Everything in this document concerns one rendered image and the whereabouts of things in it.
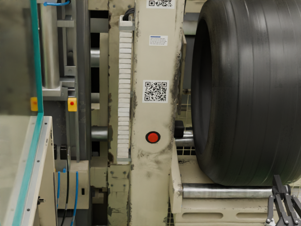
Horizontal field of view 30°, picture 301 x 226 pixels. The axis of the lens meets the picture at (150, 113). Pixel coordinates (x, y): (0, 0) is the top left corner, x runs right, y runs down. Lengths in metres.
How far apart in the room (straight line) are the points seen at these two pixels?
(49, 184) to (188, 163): 0.68
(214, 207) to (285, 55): 0.55
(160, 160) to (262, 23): 0.54
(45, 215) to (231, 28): 0.71
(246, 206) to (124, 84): 0.54
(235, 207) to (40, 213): 0.60
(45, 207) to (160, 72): 0.49
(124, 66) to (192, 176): 0.56
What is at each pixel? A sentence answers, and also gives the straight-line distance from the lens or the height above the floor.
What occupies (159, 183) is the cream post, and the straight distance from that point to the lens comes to 1.82.
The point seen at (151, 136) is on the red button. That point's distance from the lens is 1.70.
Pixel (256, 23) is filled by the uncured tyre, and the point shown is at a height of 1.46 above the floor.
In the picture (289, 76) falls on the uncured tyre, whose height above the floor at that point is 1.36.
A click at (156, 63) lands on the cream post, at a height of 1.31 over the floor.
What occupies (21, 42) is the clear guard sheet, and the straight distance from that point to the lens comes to 1.12.
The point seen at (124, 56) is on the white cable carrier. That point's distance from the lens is 1.58.
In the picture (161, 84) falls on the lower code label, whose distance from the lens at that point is 1.62.
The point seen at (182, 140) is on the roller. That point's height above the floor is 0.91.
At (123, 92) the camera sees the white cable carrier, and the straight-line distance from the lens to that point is 1.64.
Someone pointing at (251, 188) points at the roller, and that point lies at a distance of 1.79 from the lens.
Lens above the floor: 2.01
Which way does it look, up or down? 31 degrees down
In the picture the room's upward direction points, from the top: 3 degrees clockwise
